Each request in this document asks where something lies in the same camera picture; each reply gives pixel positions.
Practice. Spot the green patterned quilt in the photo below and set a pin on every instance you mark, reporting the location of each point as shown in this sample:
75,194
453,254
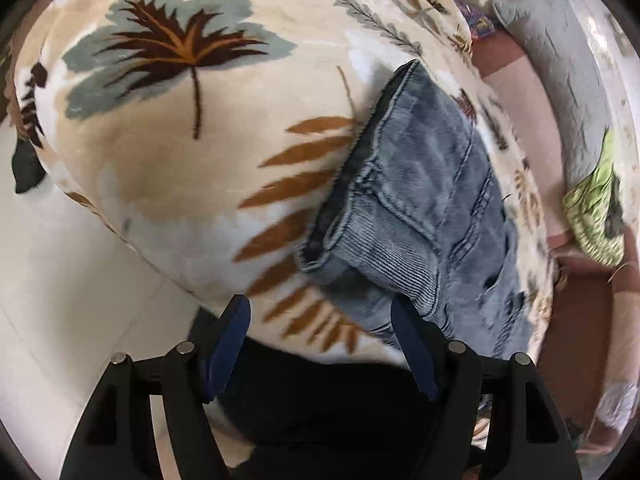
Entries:
595,220

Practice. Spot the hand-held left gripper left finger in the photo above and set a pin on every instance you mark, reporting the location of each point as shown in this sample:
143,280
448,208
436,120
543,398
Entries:
229,345

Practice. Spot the purple printed cloth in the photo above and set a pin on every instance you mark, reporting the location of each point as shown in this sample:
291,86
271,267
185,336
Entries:
481,24

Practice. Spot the pink bed sheet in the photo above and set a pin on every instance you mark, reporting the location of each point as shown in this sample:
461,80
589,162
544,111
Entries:
530,125

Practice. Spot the grey pillow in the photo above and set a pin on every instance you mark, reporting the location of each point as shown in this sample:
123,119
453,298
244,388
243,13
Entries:
560,70

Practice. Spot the brown upholstered headboard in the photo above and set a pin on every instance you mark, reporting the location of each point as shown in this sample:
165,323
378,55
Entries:
585,340

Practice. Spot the leaf print plush blanket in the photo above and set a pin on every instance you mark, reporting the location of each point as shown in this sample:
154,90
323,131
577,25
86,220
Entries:
175,175

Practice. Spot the person's black clothing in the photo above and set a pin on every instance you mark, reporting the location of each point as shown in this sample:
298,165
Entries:
320,410

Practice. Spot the blue denim pants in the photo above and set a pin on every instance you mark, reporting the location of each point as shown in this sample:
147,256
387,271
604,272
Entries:
415,200

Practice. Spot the dark object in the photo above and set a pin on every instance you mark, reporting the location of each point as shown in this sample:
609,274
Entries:
29,167

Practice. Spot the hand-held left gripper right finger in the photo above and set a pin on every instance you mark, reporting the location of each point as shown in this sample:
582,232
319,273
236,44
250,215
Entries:
415,352

